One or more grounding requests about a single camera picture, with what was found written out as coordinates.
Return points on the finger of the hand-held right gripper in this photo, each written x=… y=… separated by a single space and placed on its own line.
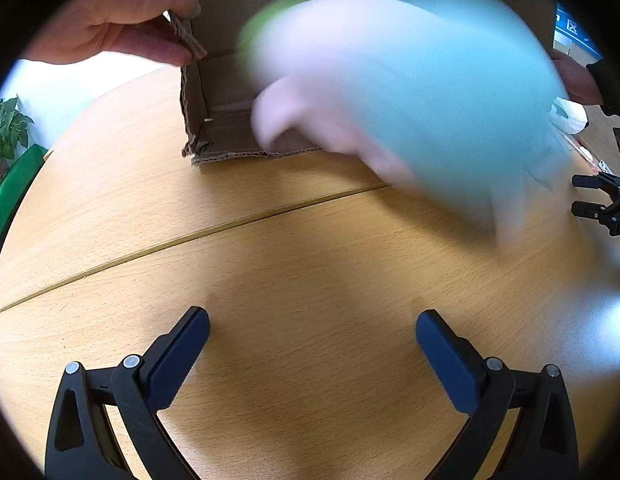
x=589 y=210
x=597 y=180

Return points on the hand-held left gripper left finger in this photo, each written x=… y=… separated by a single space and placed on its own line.
x=180 y=350

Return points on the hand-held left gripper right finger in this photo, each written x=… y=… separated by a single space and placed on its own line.
x=444 y=360

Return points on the pink and blue plush toy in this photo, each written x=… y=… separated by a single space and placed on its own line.
x=414 y=110

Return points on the brown cardboard box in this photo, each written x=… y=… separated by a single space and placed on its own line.
x=225 y=25

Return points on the person's right forearm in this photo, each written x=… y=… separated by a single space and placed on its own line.
x=612 y=85

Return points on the wooden desktop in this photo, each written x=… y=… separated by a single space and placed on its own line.
x=290 y=260

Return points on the person's right hand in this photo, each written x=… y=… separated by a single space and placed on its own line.
x=579 y=82

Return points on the person's left hand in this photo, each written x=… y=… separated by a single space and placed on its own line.
x=115 y=15

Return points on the pink pen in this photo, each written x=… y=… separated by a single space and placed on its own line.
x=582 y=152

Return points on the white crumpled plastic item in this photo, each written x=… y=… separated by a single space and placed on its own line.
x=567 y=115

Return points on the glass partition with blue band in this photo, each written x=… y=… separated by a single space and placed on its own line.
x=572 y=25

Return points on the green board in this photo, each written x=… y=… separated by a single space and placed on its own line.
x=15 y=185

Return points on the green potted plant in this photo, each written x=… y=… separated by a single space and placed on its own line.
x=7 y=130

